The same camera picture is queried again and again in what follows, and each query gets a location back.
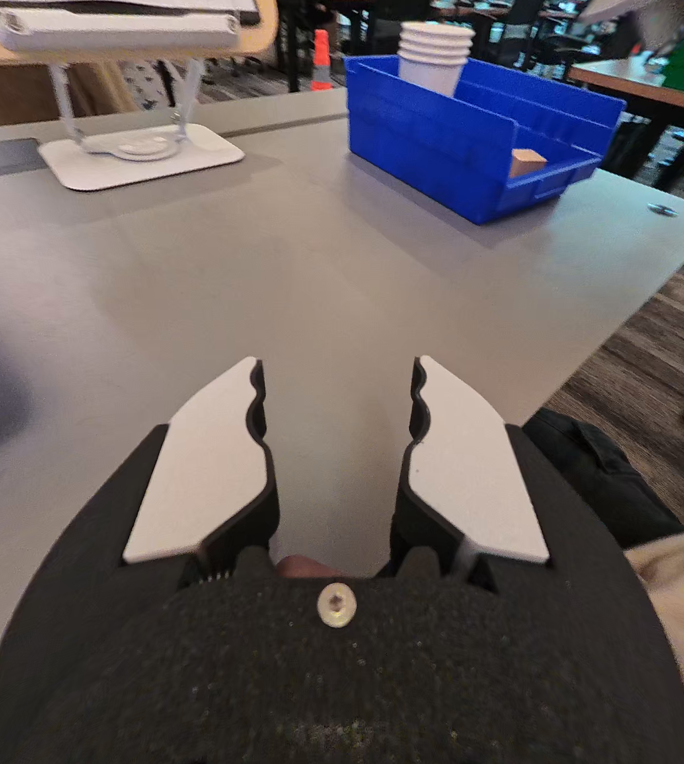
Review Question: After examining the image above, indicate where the blue plastic bin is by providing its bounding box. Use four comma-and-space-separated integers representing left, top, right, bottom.
345, 55, 627, 226

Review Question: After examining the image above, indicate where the wooden cube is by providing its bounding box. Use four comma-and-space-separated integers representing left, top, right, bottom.
509, 149, 548, 179

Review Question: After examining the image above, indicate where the instruction tablet screen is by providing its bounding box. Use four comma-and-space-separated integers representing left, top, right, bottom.
0, 0, 259, 27

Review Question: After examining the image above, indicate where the white tablet stand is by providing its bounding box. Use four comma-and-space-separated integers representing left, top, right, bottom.
0, 11, 246, 192

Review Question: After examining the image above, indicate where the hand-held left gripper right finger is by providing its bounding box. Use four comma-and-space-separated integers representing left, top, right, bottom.
391, 356, 551, 579

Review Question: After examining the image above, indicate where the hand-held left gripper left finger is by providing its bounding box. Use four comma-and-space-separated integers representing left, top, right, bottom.
122, 356, 281, 577

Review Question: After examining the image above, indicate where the orange traffic cone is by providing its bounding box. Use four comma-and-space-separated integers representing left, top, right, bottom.
311, 29, 334, 92

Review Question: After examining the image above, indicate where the wooden background table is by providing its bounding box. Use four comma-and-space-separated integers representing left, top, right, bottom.
569, 57, 684, 180

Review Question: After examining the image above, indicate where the person's black trouser leg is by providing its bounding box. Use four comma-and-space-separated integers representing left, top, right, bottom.
524, 409, 684, 547

